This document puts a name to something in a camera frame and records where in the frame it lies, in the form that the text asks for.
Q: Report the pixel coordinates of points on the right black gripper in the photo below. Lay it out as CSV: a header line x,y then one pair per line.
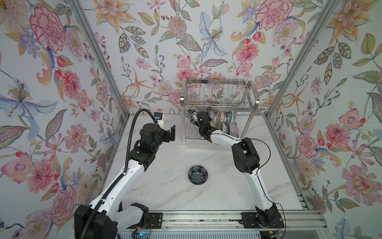
x,y
209,117

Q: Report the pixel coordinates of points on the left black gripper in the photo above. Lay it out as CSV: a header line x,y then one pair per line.
x,y
167,138

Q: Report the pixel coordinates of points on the green geometric patterned bowl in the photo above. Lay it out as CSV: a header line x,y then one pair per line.
x,y
223,127

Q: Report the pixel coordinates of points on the blue floral ceramic bowl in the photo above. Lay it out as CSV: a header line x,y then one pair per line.
x,y
231,117

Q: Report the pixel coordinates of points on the plain lilac ceramic bowl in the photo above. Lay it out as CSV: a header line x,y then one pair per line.
x,y
233,130

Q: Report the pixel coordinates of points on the dark blue patterned bowl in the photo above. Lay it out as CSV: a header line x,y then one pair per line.
x,y
197,175

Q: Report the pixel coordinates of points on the blue-rimmed leaf bowl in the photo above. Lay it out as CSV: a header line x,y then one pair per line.
x,y
193,119

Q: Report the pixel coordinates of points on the purple striped bowl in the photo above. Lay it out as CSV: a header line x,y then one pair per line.
x,y
212,115

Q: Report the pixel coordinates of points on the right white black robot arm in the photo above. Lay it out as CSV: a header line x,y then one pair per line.
x,y
247,161

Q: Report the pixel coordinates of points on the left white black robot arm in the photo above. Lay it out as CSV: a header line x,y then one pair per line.
x,y
104,217

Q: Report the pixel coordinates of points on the steel two-tier dish rack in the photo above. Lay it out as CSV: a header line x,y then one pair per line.
x,y
225,95

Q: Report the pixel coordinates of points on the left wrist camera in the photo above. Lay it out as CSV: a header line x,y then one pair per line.
x,y
159,117

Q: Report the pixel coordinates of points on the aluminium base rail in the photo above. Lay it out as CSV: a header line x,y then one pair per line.
x,y
289,220

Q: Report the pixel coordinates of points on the left aluminium frame post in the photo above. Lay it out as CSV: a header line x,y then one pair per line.
x,y
90,35

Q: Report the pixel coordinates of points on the aluminium frame post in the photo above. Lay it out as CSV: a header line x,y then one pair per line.
x,y
318,27
90,35

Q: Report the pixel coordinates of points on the right aluminium frame post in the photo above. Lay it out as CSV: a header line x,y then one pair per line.
x,y
318,27

